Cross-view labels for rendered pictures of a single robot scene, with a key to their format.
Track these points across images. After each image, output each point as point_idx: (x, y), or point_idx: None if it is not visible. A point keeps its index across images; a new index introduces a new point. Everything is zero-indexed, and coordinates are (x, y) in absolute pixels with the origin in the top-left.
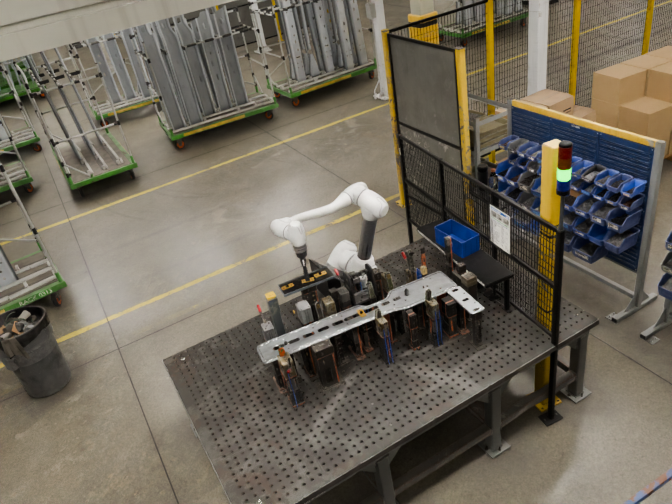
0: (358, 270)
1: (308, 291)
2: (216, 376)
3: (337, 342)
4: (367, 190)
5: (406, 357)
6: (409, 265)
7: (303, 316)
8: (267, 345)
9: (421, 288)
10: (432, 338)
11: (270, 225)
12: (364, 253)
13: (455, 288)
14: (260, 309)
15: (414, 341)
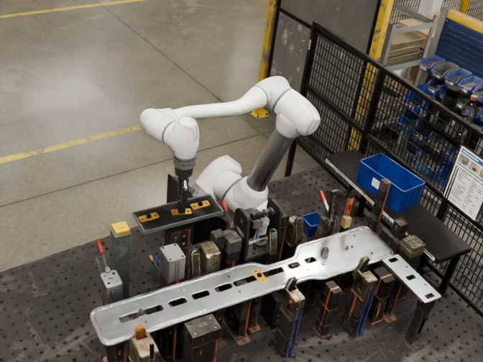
0: (244, 204)
1: (179, 229)
2: (5, 344)
3: (218, 317)
4: (293, 90)
5: (310, 349)
6: (330, 212)
7: (171, 270)
8: (108, 312)
9: (343, 249)
10: (349, 325)
11: (140, 116)
12: (260, 182)
13: (393, 257)
14: (102, 248)
15: (325, 327)
